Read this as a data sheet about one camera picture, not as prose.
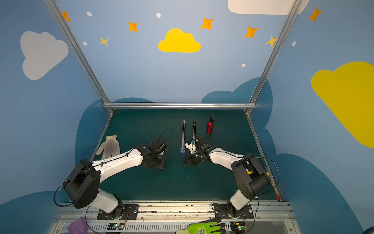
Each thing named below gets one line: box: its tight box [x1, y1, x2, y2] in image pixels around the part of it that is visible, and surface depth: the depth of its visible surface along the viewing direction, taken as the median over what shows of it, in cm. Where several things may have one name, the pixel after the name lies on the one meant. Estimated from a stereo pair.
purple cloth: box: [67, 216, 89, 234], surface depth 71 cm
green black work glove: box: [174, 217, 226, 234], surface depth 70 cm
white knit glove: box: [95, 134, 121, 160], surface depth 101 cm
